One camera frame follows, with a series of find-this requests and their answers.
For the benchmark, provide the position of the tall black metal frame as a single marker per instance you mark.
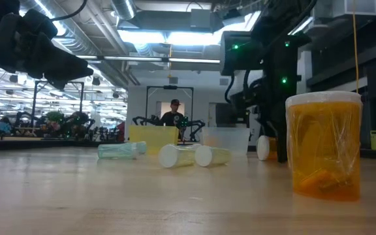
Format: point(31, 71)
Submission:
point(57, 83)

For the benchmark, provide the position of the dark display on stand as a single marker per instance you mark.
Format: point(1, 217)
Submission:
point(225, 114)

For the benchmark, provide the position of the yellow-green bottle with white cap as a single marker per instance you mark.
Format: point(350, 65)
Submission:
point(176, 156)
point(212, 155)

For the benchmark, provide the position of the black metal frame stand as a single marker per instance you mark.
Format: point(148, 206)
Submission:
point(169, 87)

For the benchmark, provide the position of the yellow translucent plastic bin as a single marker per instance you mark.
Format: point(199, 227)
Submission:
point(155, 137)

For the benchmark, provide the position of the grey square wall vent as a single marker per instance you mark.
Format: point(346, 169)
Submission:
point(173, 80)

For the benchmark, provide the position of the seated person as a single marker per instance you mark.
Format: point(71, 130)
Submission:
point(3, 126)

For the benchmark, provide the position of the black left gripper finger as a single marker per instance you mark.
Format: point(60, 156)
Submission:
point(59, 85)
point(72, 68)

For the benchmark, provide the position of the teal translucent medicine bottle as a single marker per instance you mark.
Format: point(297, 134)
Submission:
point(119, 151)

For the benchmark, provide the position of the orange bottle with white cap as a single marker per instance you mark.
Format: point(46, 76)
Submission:
point(263, 147)

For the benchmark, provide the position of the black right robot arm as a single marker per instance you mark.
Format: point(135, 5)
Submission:
point(273, 32)

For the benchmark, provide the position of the silver round ventilation duct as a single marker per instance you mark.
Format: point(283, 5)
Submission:
point(122, 8)

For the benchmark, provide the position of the yellow-green small canister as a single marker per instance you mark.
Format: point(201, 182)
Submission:
point(375, 139)

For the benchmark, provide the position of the black background robot arms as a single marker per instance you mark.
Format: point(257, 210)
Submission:
point(196, 125)

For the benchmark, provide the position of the long ceiling light bar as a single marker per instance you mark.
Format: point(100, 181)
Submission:
point(162, 59)

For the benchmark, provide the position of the green leafy background plant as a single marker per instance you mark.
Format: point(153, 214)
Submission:
point(55, 116)

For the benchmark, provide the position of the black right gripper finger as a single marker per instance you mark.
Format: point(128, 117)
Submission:
point(266, 129)
point(282, 143)

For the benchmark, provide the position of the clear translucent plastic bin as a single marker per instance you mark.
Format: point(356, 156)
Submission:
point(227, 139)

